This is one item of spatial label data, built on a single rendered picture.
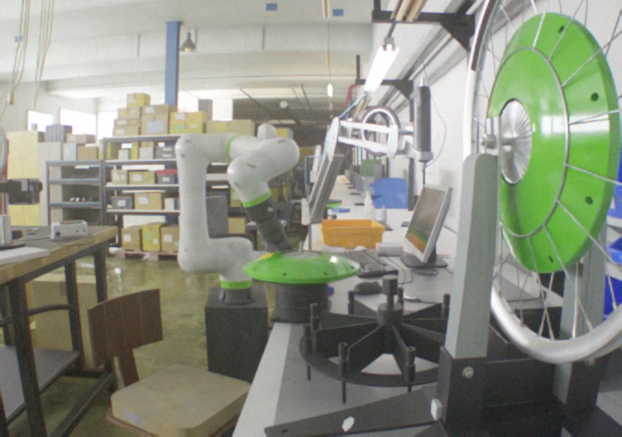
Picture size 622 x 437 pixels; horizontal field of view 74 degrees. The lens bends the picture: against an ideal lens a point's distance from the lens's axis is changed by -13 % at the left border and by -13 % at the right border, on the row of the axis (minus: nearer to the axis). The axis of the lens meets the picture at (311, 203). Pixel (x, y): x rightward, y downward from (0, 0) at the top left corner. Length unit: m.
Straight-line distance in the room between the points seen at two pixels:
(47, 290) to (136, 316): 1.43
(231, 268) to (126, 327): 0.46
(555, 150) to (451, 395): 0.31
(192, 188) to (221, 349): 0.62
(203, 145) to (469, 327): 1.35
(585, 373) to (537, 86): 0.37
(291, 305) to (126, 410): 0.62
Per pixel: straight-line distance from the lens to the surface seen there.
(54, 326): 3.13
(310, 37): 9.94
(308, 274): 1.15
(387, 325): 0.92
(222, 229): 3.80
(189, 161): 1.74
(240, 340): 1.86
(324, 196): 1.75
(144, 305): 1.72
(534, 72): 0.56
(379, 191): 4.60
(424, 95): 1.21
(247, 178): 1.36
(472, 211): 0.55
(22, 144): 8.21
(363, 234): 2.36
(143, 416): 1.48
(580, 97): 0.49
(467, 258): 0.56
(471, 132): 0.82
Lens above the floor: 1.33
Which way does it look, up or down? 5 degrees down
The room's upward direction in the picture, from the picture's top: straight up
